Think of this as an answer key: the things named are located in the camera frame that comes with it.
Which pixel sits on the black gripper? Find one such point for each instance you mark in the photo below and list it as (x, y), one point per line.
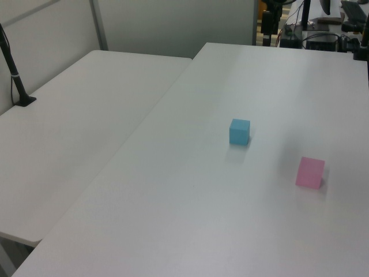
(269, 23)

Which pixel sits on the blue cube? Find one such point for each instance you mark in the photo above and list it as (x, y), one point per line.
(238, 133)

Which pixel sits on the pink cube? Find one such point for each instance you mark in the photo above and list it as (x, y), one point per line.
(309, 173)

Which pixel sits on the black electronics box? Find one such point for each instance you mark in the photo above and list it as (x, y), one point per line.
(290, 37)

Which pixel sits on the black monitor stand pole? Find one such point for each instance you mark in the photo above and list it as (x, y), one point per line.
(305, 14)

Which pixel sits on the black flat device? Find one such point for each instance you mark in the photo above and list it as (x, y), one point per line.
(321, 43)

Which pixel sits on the black keyboard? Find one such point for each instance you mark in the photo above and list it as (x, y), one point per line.
(354, 10)

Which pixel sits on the black table clamp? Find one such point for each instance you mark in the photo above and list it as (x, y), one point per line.
(361, 49)

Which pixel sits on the white side table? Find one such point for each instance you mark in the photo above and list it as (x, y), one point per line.
(75, 138)

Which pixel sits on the grey partition post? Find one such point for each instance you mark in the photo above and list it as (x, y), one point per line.
(99, 24)

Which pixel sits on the black camera stand pole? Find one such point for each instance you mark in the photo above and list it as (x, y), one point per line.
(13, 72)

